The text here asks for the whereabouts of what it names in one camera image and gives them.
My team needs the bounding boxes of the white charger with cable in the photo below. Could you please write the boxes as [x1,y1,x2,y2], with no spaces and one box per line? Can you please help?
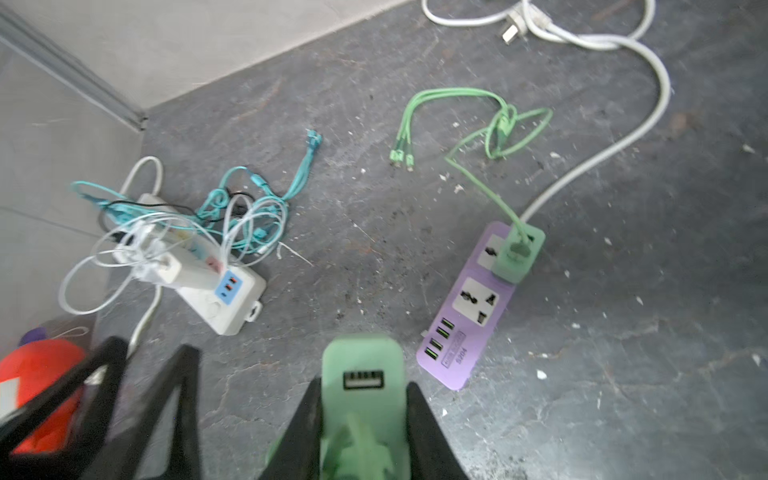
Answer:
[58,197,289,317]

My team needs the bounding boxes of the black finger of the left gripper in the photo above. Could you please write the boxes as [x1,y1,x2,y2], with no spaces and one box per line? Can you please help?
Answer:
[81,344,203,479]
[0,335,130,480]

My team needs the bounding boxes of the green charger plug with cable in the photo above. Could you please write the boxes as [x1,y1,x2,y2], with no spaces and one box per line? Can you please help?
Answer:
[389,87,553,284]

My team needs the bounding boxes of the white power strip cable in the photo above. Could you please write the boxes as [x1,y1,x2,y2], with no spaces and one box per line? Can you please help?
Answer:
[116,155,166,361]

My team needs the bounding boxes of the white multicolour power strip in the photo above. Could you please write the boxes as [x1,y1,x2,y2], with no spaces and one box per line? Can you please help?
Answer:
[104,194,267,336]

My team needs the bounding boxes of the red toy vacuum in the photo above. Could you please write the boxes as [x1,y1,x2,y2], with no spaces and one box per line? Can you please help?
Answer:
[1,327,86,454]

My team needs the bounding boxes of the white cable of purple strip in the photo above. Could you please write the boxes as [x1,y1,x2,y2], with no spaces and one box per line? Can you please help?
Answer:
[419,0,672,224]

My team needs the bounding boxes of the teal charger cable bundle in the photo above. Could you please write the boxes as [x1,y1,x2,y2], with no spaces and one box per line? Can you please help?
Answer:
[70,128,324,256]

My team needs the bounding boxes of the purple small power strip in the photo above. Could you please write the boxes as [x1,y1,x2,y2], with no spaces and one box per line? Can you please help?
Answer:
[416,221,516,391]

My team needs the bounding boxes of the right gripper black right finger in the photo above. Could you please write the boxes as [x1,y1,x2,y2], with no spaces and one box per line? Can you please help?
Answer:
[406,382,469,480]

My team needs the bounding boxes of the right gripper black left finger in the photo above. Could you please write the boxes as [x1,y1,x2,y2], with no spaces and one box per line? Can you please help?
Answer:
[259,377,323,480]

